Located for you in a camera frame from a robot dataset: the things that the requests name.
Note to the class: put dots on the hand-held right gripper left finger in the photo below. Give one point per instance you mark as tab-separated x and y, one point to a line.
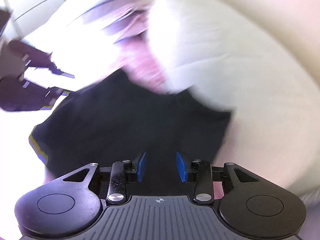
142	167

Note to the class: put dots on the pink floral blanket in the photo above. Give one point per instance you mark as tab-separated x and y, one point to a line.
142	62

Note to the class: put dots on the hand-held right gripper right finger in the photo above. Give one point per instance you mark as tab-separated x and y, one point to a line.
181	167

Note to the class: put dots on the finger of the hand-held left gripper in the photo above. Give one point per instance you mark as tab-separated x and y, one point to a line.
62	72
56	93

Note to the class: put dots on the cream white bedding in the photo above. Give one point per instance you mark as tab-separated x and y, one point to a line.
237	55

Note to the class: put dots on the black long-sleeve shirt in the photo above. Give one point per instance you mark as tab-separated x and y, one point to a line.
125	120

